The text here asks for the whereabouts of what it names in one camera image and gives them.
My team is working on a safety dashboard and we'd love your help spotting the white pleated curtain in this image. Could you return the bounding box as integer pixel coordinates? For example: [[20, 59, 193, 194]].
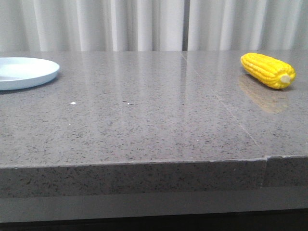
[[0, 0, 308, 52]]

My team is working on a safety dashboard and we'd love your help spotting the yellow plastic corn cob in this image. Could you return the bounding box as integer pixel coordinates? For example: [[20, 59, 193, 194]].
[[240, 52, 296, 90]]

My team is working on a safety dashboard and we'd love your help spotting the light blue round plate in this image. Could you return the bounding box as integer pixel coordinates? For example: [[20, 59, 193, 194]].
[[0, 57, 60, 90]]

